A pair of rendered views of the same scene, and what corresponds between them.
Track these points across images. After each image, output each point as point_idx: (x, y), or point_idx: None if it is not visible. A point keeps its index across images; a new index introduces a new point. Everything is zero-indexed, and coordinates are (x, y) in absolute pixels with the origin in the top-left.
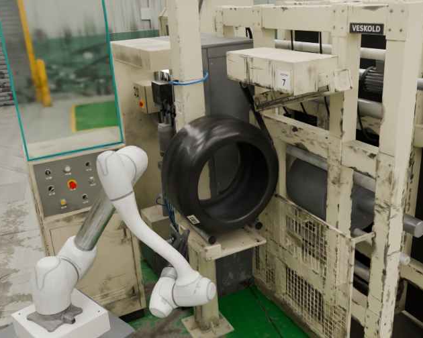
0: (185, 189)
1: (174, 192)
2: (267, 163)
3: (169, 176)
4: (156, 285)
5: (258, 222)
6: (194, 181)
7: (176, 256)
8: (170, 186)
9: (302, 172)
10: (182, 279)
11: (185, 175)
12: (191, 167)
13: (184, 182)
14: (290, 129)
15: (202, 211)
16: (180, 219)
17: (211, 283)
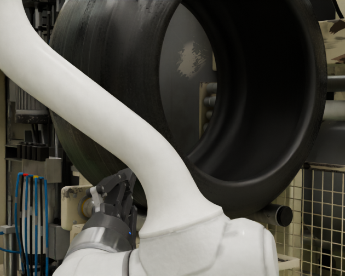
0: (128, 59)
1: (94, 76)
2: (308, 56)
3: (78, 43)
4: (56, 271)
5: (283, 207)
6: (152, 40)
7: (151, 132)
8: (81, 65)
9: (338, 147)
10: (170, 211)
11: (130, 21)
12: (145, 1)
13: (127, 39)
14: (324, 32)
15: (165, 134)
16: (77, 217)
17: (268, 230)
